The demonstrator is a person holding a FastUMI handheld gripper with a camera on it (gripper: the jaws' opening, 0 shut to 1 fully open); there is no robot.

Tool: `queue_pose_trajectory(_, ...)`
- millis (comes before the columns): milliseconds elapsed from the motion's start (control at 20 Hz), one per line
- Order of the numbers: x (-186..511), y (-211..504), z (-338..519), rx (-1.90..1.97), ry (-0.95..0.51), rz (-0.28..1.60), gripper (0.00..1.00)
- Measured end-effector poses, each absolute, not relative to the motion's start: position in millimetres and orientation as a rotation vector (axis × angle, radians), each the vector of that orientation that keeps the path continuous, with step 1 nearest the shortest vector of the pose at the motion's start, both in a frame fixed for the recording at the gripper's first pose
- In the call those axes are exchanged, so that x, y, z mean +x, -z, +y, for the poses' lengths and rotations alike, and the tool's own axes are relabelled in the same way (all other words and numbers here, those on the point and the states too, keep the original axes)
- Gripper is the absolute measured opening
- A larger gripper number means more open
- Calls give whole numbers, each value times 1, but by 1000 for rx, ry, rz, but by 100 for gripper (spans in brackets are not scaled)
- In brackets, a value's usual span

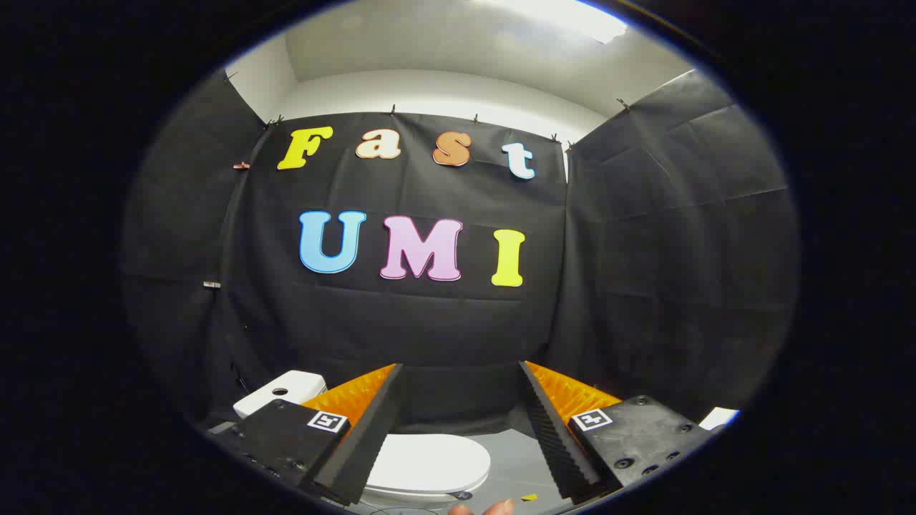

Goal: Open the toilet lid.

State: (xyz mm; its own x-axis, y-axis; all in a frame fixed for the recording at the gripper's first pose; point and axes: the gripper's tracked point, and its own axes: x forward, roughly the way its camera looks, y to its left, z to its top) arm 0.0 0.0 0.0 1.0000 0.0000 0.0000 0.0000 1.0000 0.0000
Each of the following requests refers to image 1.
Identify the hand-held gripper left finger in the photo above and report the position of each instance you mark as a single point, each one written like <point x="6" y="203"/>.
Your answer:
<point x="372" y="429"/>

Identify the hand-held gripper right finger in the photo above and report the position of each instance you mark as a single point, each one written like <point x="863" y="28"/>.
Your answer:
<point x="551" y="436"/>

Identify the white toilet bowl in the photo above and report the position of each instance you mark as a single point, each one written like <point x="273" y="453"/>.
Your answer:
<point x="411" y="496"/>

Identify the black backdrop cloth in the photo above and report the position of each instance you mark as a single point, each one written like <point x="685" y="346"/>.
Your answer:
<point x="429" y="322"/>

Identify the pale flat panel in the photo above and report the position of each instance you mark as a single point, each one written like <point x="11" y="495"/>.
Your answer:
<point x="718" y="417"/>

